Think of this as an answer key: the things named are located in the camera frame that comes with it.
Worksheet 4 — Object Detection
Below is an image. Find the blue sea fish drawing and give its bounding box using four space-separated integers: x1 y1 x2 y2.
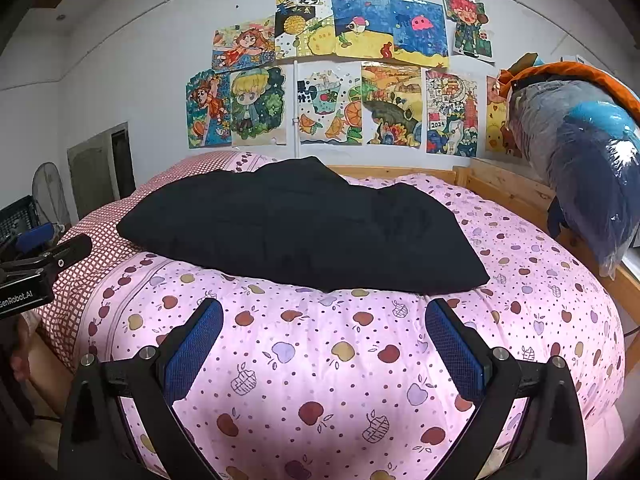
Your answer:
331 0 397 59

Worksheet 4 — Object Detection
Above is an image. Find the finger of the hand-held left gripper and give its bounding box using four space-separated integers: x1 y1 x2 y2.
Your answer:
0 224 55 260
30 234 93 278

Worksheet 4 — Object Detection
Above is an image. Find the black plastic crate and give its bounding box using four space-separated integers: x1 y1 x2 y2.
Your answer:
0 195 41 247

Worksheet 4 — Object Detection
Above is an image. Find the standing fan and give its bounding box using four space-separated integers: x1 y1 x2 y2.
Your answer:
31 161 72 228

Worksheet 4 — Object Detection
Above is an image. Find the blond character drawing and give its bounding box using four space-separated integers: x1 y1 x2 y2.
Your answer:
230 66 287 147

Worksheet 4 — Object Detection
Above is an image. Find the yellow bear drawing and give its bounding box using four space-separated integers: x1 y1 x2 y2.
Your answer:
485 76 522 157

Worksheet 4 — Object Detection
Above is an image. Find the yellow moon checkered drawing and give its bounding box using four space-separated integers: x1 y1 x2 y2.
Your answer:
274 0 334 59

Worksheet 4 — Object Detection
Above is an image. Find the pink jellyfish drawing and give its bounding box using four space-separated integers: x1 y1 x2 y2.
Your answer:
392 0 449 68

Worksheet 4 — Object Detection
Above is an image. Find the cup and oranges drawing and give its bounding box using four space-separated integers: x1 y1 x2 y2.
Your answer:
297 62 363 146

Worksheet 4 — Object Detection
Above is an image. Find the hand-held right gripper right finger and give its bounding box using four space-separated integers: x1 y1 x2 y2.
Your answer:
425 298 588 480

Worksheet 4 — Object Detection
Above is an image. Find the pink apple-print quilt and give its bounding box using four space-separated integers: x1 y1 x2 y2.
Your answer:
75 152 626 480

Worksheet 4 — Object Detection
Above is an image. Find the red checkered pillow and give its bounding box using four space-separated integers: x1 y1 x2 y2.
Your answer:
36 151 278 361

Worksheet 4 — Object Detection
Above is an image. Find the black puffer jacket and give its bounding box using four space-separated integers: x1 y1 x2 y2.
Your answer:
116 156 491 295

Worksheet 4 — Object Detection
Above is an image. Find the wooden bed frame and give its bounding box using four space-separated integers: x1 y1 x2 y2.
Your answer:
325 157 640 331

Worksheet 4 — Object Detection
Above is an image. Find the red tower drawing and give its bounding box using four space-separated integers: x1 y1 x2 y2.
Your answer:
425 70 479 157

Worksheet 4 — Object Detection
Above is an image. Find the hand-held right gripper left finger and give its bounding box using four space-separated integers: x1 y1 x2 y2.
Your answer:
57 297 224 480

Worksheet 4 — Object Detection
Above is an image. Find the plastic-wrapped clothes bundle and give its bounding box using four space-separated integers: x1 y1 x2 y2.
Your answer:
497 52 640 281

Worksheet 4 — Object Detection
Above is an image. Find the red-haired character drawing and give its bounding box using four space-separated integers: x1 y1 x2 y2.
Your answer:
441 0 497 62

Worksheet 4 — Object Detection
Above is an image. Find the blue drawing of orange-haired girl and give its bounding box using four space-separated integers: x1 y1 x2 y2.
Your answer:
186 71 233 149

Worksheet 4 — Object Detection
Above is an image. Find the dinosaur landscape drawing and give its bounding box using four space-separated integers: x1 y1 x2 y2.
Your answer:
361 62 424 147

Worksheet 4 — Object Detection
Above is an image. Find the person's left forearm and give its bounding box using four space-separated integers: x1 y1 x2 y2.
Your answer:
11 310 76 418

